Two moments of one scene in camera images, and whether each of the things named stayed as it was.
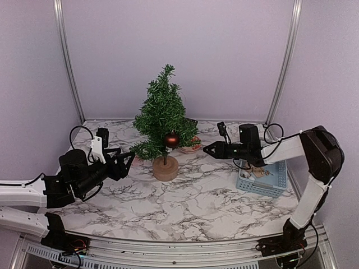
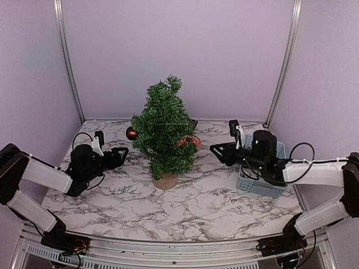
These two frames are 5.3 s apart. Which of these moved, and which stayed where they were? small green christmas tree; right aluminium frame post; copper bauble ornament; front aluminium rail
Moved: copper bauble ornament; small green christmas tree
Stayed: front aluminium rail; right aluminium frame post
